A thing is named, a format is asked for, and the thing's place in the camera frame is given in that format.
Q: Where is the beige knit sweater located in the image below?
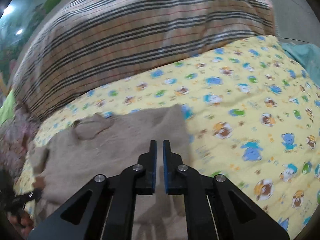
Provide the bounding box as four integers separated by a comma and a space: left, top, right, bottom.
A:
29, 105, 189, 239

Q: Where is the person's left hand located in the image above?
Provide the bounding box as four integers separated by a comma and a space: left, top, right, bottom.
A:
7, 177, 45, 234

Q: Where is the floral ruffled pillow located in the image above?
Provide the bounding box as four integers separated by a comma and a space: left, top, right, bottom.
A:
1, 102, 40, 180

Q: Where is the green blanket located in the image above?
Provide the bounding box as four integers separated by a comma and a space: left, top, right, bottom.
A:
0, 90, 16, 125

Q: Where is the yellow bear print quilt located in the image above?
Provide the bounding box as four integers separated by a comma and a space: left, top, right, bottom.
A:
13, 35, 320, 238

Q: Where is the teal cloth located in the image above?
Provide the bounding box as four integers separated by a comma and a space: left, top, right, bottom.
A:
281, 43, 320, 86

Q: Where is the plaid beige blanket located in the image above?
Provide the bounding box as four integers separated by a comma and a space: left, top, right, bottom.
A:
12, 0, 276, 119

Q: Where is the framed landscape painting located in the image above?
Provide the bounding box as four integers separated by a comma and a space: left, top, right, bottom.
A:
1, 0, 62, 86

